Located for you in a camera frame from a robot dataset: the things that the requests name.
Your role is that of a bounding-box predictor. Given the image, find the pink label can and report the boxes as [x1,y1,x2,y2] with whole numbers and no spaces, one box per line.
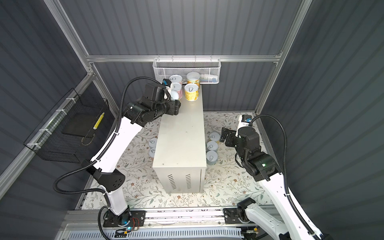
[171,83,183,99]
[169,75,183,84]

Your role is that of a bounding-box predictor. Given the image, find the pink label can front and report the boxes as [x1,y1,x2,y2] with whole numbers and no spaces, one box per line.
[169,75,183,84]

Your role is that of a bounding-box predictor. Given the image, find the teal label can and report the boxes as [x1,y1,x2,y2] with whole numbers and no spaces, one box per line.
[206,151,218,165]

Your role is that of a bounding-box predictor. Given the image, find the orange label can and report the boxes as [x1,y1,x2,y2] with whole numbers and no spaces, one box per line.
[186,72,201,87]

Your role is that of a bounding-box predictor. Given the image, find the yellow label can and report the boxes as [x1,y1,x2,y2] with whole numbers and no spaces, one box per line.
[170,91,180,101]

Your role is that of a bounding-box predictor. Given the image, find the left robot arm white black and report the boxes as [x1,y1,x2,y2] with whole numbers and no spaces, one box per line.
[87,83,181,227]

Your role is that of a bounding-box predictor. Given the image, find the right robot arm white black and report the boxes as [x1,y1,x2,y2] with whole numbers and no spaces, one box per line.
[220,127,332,240]

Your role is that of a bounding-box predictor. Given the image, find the white metal cabinet counter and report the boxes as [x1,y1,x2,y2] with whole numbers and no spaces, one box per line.
[153,92,207,194]

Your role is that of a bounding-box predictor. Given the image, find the yellow can right rear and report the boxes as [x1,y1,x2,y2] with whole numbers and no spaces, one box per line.
[209,132,221,143]

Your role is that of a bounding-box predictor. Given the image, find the floral patterned mat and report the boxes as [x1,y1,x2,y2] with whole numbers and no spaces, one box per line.
[80,112,275,210]

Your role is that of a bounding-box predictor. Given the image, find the tubes in white basket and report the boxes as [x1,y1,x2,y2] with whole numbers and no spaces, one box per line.
[200,74,219,84]

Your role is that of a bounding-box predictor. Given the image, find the yellow marker pen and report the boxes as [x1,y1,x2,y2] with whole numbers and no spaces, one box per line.
[93,112,105,130]

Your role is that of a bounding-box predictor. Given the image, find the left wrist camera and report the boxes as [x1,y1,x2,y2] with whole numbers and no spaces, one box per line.
[162,79,172,88]

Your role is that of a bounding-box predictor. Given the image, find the white wire mesh basket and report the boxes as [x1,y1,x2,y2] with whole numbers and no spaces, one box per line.
[153,59,222,85]

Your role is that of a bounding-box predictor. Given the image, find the right black corrugated cable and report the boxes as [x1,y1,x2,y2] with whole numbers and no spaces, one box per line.
[248,114,319,240]

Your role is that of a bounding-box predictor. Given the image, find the black corrugated cable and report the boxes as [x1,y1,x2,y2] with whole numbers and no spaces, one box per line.
[52,76,164,240]
[248,114,319,240]

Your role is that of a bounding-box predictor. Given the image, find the left black corrugated cable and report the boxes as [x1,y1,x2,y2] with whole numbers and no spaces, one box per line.
[52,76,164,240]

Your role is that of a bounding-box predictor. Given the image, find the black wire wall basket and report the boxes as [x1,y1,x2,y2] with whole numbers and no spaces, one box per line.
[24,89,114,163]

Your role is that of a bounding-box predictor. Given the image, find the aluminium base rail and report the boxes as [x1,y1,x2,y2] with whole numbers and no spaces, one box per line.
[55,205,316,240]

